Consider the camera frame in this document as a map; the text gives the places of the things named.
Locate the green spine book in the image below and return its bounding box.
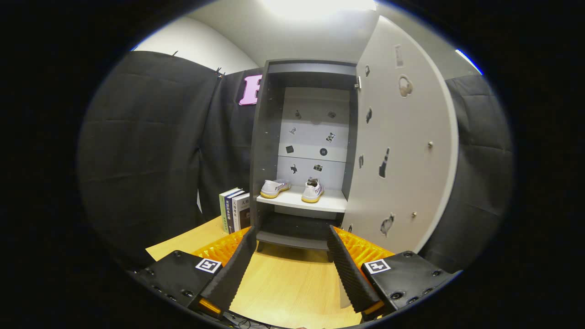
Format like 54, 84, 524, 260
219, 187, 240, 233

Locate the light grey shoe cabinet door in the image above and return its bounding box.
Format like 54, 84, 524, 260
340, 16, 459, 256

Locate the grey cover book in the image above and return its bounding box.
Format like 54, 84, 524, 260
232, 192, 251, 231

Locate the large ceiling light panel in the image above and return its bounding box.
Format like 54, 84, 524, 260
261, 0, 378, 21

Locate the narrow ceiling light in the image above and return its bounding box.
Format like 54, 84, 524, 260
455, 49, 483, 75

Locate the white canvas shoe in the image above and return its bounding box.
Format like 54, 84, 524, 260
301, 178, 325, 203
260, 179, 292, 199

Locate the dark grey shoe cabinet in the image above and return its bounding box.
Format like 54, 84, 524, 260
249, 59, 359, 263

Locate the dark blue spine book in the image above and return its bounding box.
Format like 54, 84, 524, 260
225, 190, 245, 233

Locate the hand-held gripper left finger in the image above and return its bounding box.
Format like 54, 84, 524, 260
133, 226, 257, 319

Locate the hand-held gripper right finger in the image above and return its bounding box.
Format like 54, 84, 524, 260
326, 225, 460, 322

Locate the black backdrop cloth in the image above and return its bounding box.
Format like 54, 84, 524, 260
77, 50, 515, 275

